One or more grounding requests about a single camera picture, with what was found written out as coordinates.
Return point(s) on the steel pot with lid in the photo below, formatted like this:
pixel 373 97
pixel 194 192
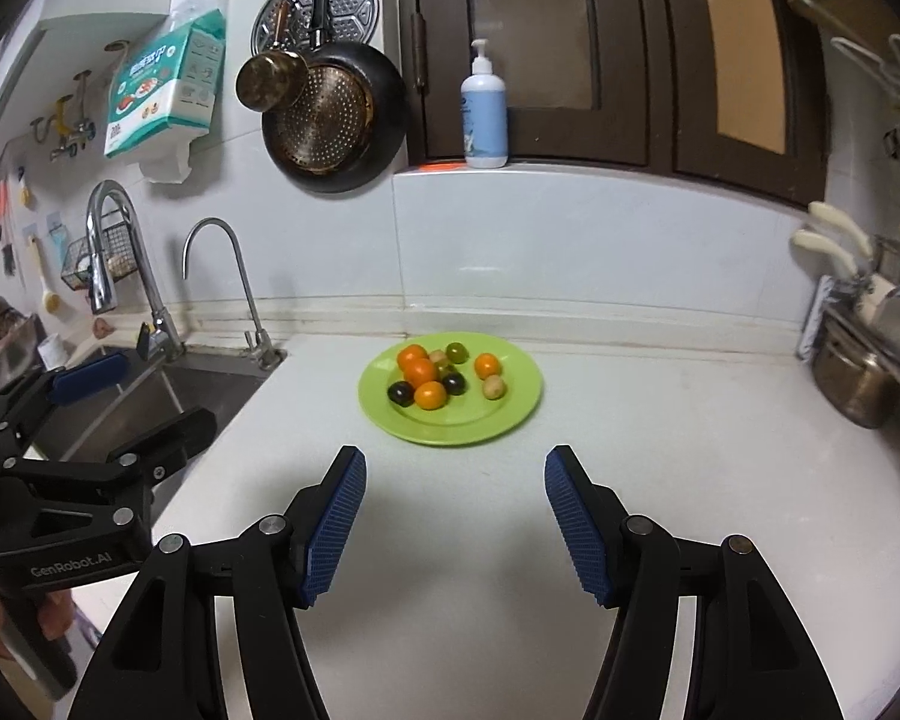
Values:
pixel 7 345

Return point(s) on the dark wooden window frame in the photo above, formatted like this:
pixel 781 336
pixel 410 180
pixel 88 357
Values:
pixel 645 52

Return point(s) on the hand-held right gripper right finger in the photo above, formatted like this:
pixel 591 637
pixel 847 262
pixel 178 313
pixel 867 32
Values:
pixel 577 532

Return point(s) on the green round fruit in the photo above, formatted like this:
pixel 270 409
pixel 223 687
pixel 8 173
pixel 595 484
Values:
pixel 444 368
pixel 457 351

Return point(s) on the dark purple round fruit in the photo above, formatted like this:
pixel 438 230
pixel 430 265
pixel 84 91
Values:
pixel 453 382
pixel 400 393

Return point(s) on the white cup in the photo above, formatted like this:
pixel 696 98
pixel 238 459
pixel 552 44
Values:
pixel 55 352

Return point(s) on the green plate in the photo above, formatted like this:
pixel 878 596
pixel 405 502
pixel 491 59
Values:
pixel 450 424

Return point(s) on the steel cooking pot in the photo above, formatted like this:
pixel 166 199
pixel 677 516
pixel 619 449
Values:
pixel 855 379

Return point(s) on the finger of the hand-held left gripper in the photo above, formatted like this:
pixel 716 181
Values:
pixel 90 376
pixel 184 435

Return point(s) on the steel sink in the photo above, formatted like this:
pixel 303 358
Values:
pixel 195 390

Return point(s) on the yellow headed dish brush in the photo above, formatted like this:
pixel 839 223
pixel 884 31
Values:
pixel 49 298

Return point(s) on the chrome pull-down faucet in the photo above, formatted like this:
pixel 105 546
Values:
pixel 146 277

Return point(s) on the thin gooseneck faucet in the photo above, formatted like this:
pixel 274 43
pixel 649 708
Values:
pixel 251 315

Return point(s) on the tan round fruit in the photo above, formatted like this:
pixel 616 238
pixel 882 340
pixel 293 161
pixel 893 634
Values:
pixel 493 388
pixel 437 356

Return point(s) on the white wall shelf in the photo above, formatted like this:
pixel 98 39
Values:
pixel 11 82

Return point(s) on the red and black utensil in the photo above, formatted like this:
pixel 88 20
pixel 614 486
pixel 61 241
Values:
pixel 5 232

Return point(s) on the orange mandarin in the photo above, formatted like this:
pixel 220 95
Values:
pixel 487 366
pixel 421 373
pixel 412 352
pixel 430 395

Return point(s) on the black frying pan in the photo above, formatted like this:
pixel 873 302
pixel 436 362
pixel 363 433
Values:
pixel 330 120

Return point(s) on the metal dish rack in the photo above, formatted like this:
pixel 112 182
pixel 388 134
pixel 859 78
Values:
pixel 892 300

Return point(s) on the metal wall tap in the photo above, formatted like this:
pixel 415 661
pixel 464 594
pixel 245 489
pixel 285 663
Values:
pixel 71 131

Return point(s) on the green and white tissue pack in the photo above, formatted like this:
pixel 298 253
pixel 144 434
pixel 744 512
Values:
pixel 165 86

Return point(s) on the white wall hook rack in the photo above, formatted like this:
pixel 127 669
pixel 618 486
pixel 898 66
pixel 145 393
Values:
pixel 885 67

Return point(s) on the person's left hand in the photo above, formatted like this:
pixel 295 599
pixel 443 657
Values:
pixel 58 613

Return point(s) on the yellow hanging utensil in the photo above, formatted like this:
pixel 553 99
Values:
pixel 25 191

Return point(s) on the round metal steamer tray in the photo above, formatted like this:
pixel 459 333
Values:
pixel 349 4

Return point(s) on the white and blue pump bottle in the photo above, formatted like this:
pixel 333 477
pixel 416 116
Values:
pixel 484 116

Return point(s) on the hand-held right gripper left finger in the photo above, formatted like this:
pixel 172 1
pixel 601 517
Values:
pixel 337 525

